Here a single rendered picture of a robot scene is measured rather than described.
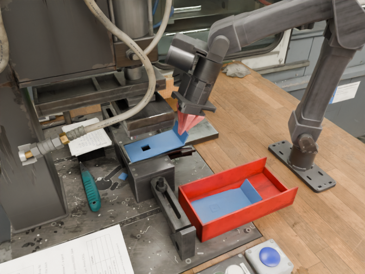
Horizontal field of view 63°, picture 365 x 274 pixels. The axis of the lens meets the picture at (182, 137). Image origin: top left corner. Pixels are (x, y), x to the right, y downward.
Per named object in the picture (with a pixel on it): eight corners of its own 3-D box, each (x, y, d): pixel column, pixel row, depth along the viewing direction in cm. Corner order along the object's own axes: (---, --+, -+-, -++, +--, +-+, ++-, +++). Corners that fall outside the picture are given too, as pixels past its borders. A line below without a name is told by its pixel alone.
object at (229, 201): (260, 206, 71) (263, 198, 69) (202, 226, 66) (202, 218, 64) (245, 186, 76) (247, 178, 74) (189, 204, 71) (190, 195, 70)
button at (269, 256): (283, 265, 58) (285, 260, 56) (266, 274, 56) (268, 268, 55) (270, 248, 61) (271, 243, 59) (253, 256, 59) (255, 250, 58)
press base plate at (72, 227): (260, 243, 67) (262, 235, 65) (17, 355, 50) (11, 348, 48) (156, 105, 114) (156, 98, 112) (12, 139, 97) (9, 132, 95)
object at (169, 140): (189, 143, 75) (189, 134, 73) (131, 163, 71) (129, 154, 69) (178, 128, 80) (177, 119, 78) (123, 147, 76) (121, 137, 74)
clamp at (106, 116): (127, 150, 88) (123, 122, 82) (116, 153, 87) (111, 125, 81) (114, 123, 99) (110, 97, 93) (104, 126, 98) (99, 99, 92)
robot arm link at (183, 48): (161, 70, 66) (178, 18, 59) (168, 55, 73) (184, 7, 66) (209, 89, 67) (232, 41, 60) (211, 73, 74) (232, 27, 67)
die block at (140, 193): (175, 190, 75) (175, 169, 71) (137, 203, 72) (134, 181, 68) (148, 145, 90) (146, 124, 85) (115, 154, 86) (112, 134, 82)
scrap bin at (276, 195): (293, 204, 72) (299, 187, 68) (201, 243, 64) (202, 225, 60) (262, 172, 81) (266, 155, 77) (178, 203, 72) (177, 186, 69)
